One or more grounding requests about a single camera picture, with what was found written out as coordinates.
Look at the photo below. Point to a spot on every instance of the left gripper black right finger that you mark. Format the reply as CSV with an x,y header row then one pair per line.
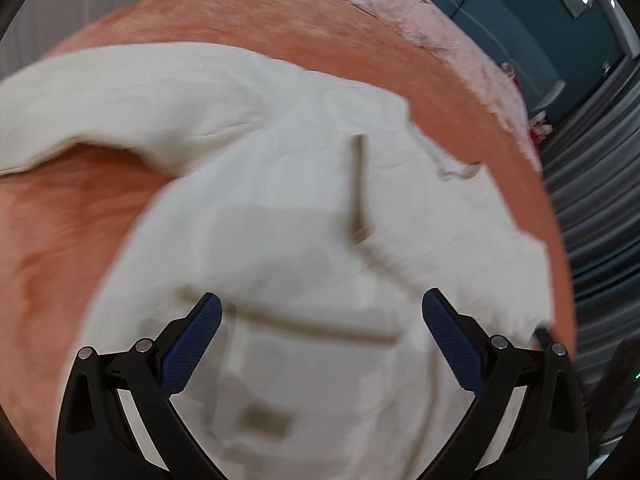
x,y
548,439

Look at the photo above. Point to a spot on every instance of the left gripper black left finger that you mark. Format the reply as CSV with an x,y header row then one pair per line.
x,y
94,439

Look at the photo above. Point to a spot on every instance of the cream quilted blanket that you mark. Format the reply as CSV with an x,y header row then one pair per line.
x,y
319,213

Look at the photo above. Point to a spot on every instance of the orange plush bedspread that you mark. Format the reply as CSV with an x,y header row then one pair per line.
x,y
62,222

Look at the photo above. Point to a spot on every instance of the grey pleated curtain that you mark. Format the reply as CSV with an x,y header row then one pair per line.
x,y
591,172

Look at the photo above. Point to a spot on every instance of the red white plush toy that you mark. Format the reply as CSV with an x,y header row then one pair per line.
x,y
539,128

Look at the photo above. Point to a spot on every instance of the blue upholstered headboard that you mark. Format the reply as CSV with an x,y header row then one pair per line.
x,y
505,39

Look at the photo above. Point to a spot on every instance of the pink crumpled duvet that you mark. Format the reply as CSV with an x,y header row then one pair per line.
x,y
422,23

